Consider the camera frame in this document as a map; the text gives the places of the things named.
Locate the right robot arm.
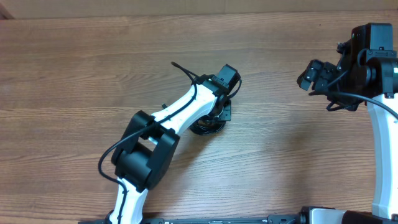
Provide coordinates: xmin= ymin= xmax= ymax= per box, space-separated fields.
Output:
xmin=290 ymin=23 xmax=397 ymax=223

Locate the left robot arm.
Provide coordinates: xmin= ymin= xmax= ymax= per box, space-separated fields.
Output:
xmin=98 ymin=64 xmax=242 ymax=223

